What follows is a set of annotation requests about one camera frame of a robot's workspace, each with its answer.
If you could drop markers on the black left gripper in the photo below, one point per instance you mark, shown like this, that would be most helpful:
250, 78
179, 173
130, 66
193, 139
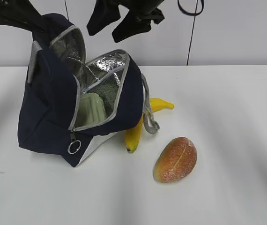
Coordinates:
16, 13

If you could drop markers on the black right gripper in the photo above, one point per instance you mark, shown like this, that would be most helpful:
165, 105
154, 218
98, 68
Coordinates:
137, 20

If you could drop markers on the navy insulated lunch bag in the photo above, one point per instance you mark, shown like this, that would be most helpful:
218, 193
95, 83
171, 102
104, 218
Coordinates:
58, 74

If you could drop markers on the green lid glass container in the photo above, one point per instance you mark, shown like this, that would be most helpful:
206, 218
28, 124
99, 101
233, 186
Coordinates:
91, 110

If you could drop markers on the brown bread loaf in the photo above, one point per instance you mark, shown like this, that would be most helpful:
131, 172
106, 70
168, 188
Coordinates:
176, 161

